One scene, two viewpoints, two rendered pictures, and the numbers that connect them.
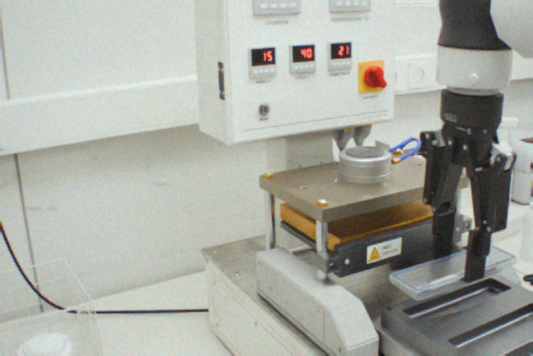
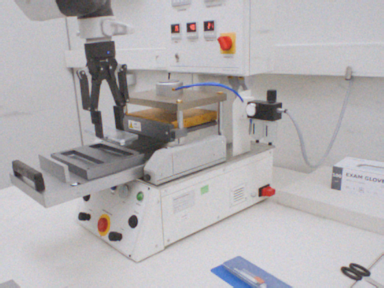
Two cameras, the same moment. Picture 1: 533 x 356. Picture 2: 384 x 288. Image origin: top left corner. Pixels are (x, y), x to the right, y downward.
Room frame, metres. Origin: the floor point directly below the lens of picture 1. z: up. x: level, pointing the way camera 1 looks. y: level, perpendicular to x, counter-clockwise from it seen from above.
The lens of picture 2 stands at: (0.65, -1.24, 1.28)
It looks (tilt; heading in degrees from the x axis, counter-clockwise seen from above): 19 degrees down; 81
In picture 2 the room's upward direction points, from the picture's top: 4 degrees counter-clockwise
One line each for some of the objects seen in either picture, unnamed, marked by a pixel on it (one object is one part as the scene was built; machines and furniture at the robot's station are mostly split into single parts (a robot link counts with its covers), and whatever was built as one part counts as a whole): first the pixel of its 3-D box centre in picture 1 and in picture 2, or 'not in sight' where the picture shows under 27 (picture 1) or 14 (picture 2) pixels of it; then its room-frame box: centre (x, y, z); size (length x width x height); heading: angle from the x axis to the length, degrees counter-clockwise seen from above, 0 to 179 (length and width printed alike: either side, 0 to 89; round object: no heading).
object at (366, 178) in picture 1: (363, 184); (183, 102); (0.92, -0.14, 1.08); 0.31 x 0.24 x 0.13; 118
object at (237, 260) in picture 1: (349, 275); (181, 152); (0.91, -0.12, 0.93); 0.46 x 0.35 x 0.01; 28
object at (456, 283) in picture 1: (455, 273); (110, 136); (0.70, -0.23, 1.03); 0.18 x 0.06 x 0.02; 118
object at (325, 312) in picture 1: (311, 302); (127, 140); (0.76, -0.05, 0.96); 0.25 x 0.05 x 0.07; 28
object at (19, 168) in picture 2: not in sight; (27, 174); (0.49, -0.35, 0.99); 0.15 x 0.02 x 0.04; 118
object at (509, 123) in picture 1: (501, 160); not in sight; (1.60, -0.64, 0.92); 0.09 x 0.08 x 0.25; 80
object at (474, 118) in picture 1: (469, 128); (101, 60); (0.69, -0.24, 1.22); 0.08 x 0.08 x 0.09
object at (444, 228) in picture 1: (443, 237); (118, 118); (0.72, -0.22, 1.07); 0.03 x 0.01 x 0.07; 118
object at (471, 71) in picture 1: (473, 65); (108, 28); (0.72, -0.25, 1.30); 0.13 x 0.12 x 0.05; 118
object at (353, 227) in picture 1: (368, 201); (172, 110); (0.89, -0.15, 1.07); 0.22 x 0.17 x 0.10; 118
